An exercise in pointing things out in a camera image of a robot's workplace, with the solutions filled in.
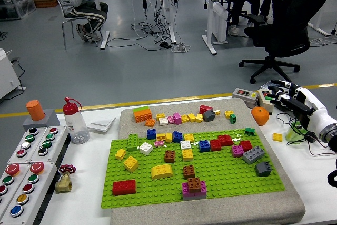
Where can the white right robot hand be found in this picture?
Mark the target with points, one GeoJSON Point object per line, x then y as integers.
{"type": "Point", "coordinates": [319, 109]}

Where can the light grey long brick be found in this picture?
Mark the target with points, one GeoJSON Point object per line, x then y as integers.
{"type": "Point", "coordinates": [253, 154]}

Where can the yellow square brick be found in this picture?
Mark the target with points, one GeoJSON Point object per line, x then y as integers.
{"type": "Point", "coordinates": [184, 118]}
{"type": "Point", "coordinates": [228, 114]}
{"type": "Point", "coordinates": [160, 137]}
{"type": "Point", "coordinates": [192, 117]}
{"type": "Point", "coordinates": [189, 137]}
{"type": "Point", "coordinates": [168, 137]}
{"type": "Point", "coordinates": [277, 137]}
{"type": "Point", "coordinates": [160, 116]}
{"type": "Point", "coordinates": [130, 164]}
{"type": "Point", "coordinates": [187, 155]}
{"type": "Point", "coordinates": [199, 118]}

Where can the dark green brick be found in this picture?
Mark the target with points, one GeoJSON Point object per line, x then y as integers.
{"type": "Point", "coordinates": [249, 131]}

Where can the dark grey square brick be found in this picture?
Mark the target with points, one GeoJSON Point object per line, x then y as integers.
{"type": "Point", "coordinates": [263, 169]}

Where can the green small brick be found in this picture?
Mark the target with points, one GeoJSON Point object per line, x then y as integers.
{"type": "Point", "coordinates": [232, 119]}

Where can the magenta square brick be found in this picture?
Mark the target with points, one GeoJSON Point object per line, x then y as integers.
{"type": "Point", "coordinates": [177, 118]}
{"type": "Point", "coordinates": [237, 151]}

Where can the dark grey sloped brick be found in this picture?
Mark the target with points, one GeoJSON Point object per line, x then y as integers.
{"type": "Point", "coordinates": [209, 115]}

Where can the blue square brick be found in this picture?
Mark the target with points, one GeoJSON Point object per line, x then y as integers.
{"type": "Point", "coordinates": [204, 146]}
{"type": "Point", "coordinates": [177, 137]}
{"type": "Point", "coordinates": [151, 134]}

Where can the white square brick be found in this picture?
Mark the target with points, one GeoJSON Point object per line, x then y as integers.
{"type": "Point", "coordinates": [185, 144]}
{"type": "Point", "coordinates": [146, 148]}
{"type": "Point", "coordinates": [163, 121]}

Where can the magenta wide brick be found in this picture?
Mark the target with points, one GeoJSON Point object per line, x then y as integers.
{"type": "Point", "coordinates": [203, 187]}

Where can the brown square brick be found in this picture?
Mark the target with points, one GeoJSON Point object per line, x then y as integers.
{"type": "Point", "coordinates": [189, 171]}
{"type": "Point", "coordinates": [170, 156]}
{"type": "Point", "coordinates": [194, 185]}

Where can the pink small brick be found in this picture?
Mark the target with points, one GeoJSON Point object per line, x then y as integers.
{"type": "Point", "coordinates": [171, 119]}

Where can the grey flat base brick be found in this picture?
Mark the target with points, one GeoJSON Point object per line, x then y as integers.
{"type": "Point", "coordinates": [194, 197]}

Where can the pink flat brick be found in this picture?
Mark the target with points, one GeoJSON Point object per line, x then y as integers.
{"type": "Point", "coordinates": [158, 144]}

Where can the yellow arch brick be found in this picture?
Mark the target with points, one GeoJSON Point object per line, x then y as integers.
{"type": "Point", "coordinates": [161, 171]}

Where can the orange small brick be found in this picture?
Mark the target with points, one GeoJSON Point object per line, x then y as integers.
{"type": "Point", "coordinates": [150, 123]}

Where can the orange large brick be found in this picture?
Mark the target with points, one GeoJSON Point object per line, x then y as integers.
{"type": "Point", "coordinates": [142, 117]}

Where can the lime green flat brick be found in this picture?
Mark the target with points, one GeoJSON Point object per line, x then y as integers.
{"type": "Point", "coordinates": [140, 109]}

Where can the green studded baseplate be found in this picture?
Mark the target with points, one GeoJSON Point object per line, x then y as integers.
{"type": "Point", "coordinates": [158, 196]}

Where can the lime green tall brick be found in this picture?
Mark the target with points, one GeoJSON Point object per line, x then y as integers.
{"type": "Point", "coordinates": [133, 143]}

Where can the yellow small brick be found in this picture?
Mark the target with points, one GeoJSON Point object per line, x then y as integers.
{"type": "Point", "coordinates": [120, 154]}

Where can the red long brick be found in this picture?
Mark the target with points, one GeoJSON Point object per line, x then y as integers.
{"type": "Point", "coordinates": [124, 187]}

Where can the green translucent cup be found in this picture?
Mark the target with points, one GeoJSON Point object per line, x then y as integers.
{"type": "Point", "coordinates": [292, 136]}

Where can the orange fruit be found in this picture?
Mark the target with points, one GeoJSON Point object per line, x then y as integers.
{"type": "Point", "coordinates": [260, 117]}

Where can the black office chair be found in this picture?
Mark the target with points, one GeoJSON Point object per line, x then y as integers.
{"type": "Point", "coordinates": [289, 24]}

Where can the small yellow white piece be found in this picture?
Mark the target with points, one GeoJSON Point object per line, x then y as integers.
{"type": "Point", "coordinates": [217, 112]}

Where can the seated person dark trousers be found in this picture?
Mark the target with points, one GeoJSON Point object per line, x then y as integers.
{"type": "Point", "coordinates": [238, 11]}

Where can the white computer tower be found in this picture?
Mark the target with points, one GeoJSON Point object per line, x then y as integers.
{"type": "Point", "coordinates": [219, 24]}

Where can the white floor adapter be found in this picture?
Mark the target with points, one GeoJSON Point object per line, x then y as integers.
{"type": "Point", "coordinates": [181, 48]}

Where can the black power strip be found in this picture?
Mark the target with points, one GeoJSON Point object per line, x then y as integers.
{"type": "Point", "coordinates": [166, 45]}

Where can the grey-brown foam mat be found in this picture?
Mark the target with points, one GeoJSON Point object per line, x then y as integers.
{"type": "Point", "coordinates": [147, 215]}

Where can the clear bottle red cap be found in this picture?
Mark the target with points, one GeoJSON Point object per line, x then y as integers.
{"type": "Point", "coordinates": [75, 125]}

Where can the grey metal chair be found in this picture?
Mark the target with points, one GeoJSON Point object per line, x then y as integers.
{"type": "Point", "coordinates": [64, 32]}

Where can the brass valve red handwheel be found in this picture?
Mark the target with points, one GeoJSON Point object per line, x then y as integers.
{"type": "Point", "coordinates": [63, 184]}

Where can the grey square block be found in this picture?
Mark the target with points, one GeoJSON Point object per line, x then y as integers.
{"type": "Point", "coordinates": [50, 121]}

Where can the grey four-button box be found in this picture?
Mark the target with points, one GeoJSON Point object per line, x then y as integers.
{"type": "Point", "coordinates": [50, 137]}
{"type": "Point", "coordinates": [29, 138]}

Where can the orange cylinder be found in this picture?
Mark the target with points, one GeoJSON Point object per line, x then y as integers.
{"type": "Point", "coordinates": [35, 110]}

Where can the grey box red mushroom button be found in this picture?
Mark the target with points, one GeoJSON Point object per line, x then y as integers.
{"type": "Point", "coordinates": [37, 168]}
{"type": "Point", "coordinates": [12, 169]}

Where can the brown wooden box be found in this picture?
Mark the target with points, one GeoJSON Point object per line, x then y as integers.
{"type": "Point", "coordinates": [44, 1]}

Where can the white cabinet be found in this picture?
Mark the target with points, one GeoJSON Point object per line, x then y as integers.
{"type": "Point", "coordinates": [6, 77]}

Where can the clear plastic crate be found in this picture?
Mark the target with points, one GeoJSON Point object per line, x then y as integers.
{"type": "Point", "coordinates": [15, 5]}

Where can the white red-green switch box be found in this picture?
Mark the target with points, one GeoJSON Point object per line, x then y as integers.
{"type": "Point", "coordinates": [265, 103]}

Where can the grey two-button switch box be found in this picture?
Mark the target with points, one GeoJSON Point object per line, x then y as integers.
{"type": "Point", "coordinates": [245, 99]}

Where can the white desk leg frame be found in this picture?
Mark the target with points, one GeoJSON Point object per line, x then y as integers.
{"type": "Point", "coordinates": [319, 29]}

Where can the white wall switch plate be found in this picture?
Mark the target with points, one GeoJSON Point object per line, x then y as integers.
{"type": "Point", "coordinates": [101, 125]}

